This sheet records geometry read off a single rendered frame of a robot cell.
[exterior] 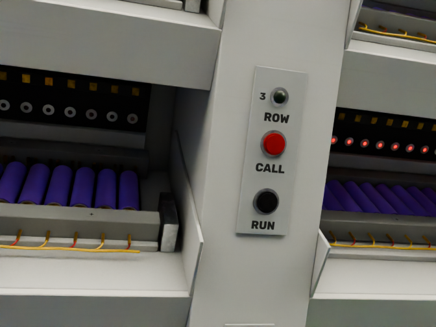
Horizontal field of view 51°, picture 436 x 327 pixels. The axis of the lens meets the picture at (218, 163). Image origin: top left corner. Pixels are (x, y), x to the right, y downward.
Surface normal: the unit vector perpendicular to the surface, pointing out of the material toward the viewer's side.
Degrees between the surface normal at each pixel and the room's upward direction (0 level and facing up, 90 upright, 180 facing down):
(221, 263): 90
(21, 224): 110
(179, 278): 20
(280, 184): 90
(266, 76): 90
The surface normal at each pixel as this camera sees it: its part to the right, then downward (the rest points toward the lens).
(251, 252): 0.23, 0.13
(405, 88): 0.18, 0.47
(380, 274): 0.18, -0.88
